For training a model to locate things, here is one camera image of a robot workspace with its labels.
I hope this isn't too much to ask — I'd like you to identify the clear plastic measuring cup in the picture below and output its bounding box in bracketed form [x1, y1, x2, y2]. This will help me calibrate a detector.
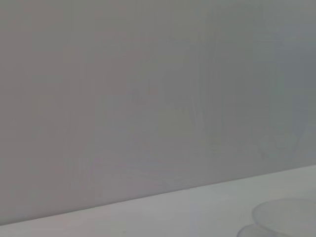
[236, 197, 316, 237]

